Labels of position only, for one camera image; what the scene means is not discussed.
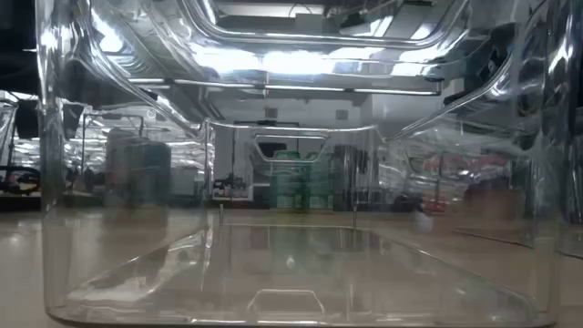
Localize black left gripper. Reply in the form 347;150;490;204
63;61;159;110

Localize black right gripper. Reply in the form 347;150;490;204
457;25;520;105

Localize slim white can black lid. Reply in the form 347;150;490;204
106;129;147;207

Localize slim teal can silver lid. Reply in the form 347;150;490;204
136;139;173;207

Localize red Fanta can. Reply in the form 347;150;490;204
418;153;461;215

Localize black pennant white lettering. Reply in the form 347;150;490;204
15;98;87;140

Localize black bicycle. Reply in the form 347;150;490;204
0;164;42;197

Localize long linear ceiling light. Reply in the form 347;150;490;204
127;76;442;97

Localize white cabinet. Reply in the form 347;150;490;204
170;168;201;198

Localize black white tower fan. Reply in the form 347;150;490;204
232;118;301;210

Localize grey ceiling box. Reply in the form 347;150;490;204
294;12;325;34

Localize bright ceiling light panel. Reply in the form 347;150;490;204
190;45;438;77

